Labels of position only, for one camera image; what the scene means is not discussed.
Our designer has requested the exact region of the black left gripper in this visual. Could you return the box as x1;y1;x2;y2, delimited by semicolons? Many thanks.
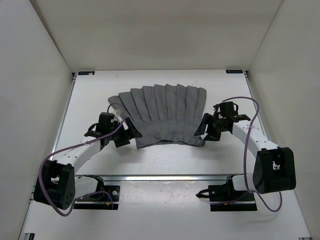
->
108;116;142;147

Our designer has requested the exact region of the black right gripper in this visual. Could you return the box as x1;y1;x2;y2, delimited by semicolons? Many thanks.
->
194;113;228;142

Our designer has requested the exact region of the grey pleated skirt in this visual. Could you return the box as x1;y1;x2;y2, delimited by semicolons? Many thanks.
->
108;84;207;149

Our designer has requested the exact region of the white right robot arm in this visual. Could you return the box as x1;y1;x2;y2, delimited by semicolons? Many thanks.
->
194;113;297;200

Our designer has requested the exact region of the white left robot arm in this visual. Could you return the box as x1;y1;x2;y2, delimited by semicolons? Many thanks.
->
33;112;142;216

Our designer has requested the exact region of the dark label sticker right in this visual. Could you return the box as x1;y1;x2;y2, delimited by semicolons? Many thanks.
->
225;69;243;74

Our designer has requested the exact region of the dark label sticker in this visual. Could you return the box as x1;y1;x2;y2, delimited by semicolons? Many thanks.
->
77;71;95;76
225;69;243;74

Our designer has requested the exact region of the dark label sticker left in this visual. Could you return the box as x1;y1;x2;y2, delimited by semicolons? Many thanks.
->
77;71;95;76

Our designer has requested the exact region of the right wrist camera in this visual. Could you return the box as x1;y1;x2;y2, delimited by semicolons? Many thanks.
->
213;101;251;123

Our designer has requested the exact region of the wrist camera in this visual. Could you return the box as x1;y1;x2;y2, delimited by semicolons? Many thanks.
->
213;101;251;123
84;112;120;138

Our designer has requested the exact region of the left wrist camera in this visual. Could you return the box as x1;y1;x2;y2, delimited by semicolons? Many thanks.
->
84;112;120;138

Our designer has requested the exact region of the aluminium table edge rail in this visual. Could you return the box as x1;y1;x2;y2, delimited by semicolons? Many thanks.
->
74;174;281;182

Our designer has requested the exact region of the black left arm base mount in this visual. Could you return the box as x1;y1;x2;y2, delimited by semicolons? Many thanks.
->
73;175;121;211

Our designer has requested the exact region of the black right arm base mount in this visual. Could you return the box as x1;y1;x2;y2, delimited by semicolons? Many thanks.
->
195;183;258;212

